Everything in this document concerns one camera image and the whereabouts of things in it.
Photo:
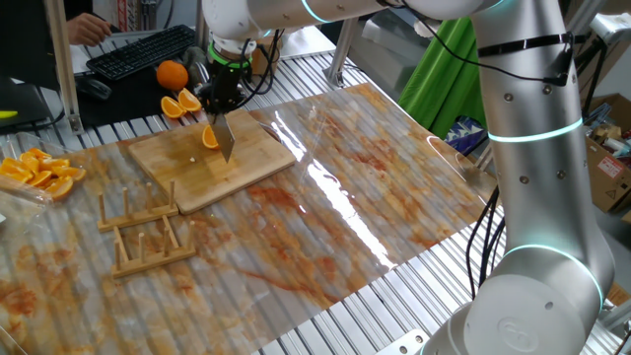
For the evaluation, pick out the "dark grey rounded object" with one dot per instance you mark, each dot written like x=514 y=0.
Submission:
x=194 y=61

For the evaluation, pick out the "small orange slice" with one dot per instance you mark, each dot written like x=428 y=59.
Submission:
x=29 y=163
x=60 y=187
x=39 y=153
x=54 y=163
x=15 y=171
x=39 y=178
x=69 y=172

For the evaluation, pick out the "wooden peg rack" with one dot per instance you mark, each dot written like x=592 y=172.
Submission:
x=138 y=218

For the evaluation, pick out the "aluminium frame post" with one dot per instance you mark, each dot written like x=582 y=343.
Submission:
x=340 y=54
x=61 y=64

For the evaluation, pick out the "clear plastic bag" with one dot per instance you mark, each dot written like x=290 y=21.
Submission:
x=20 y=194

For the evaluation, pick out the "black monitor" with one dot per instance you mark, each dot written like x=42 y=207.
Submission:
x=24 y=49

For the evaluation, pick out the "whole orange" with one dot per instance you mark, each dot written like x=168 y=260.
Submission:
x=172 y=75

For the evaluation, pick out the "black keyboard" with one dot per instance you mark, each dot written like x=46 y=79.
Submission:
x=138 y=51

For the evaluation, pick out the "black desk pad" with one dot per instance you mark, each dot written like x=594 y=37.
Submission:
x=128 y=98

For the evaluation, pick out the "forearm in dark sleeve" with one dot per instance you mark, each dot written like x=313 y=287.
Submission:
x=76 y=6

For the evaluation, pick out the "marble pattern plastic mat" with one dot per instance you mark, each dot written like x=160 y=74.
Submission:
x=345 y=197

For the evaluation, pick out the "cut orange wedge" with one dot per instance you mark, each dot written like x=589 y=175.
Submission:
x=180 y=107
x=167 y=109
x=189 y=100

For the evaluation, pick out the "metal base mounting plate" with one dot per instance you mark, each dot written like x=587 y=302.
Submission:
x=404 y=345

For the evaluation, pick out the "blue patterned box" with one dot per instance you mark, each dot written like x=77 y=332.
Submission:
x=466 y=133

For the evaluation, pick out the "person's bare hand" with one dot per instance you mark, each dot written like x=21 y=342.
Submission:
x=89 y=29

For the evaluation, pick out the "cardboard box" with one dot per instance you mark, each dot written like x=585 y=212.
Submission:
x=599 y=182

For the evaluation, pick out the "steel cleaver knife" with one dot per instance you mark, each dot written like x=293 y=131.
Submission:
x=224 y=138

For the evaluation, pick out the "black tripod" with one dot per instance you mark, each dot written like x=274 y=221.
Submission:
x=595 y=74

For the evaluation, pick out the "yellow-green marker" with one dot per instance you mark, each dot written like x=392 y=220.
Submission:
x=7 y=114

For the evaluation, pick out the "green cloth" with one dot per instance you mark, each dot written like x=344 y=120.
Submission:
x=439 y=84

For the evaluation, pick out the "black computer mouse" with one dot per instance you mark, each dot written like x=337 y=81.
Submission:
x=93 y=89

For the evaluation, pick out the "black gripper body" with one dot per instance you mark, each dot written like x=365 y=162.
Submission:
x=226 y=84

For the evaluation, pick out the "grey camera on tripod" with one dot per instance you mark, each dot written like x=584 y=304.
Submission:
x=611 y=27

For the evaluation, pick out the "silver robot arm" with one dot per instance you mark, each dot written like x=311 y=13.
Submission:
x=532 y=172

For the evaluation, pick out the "orange half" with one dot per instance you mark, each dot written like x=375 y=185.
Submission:
x=209 y=138

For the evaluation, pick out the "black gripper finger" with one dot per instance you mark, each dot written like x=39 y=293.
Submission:
x=207 y=104
x=231 y=104

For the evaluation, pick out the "bamboo cutting board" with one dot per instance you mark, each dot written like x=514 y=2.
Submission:
x=236 y=167

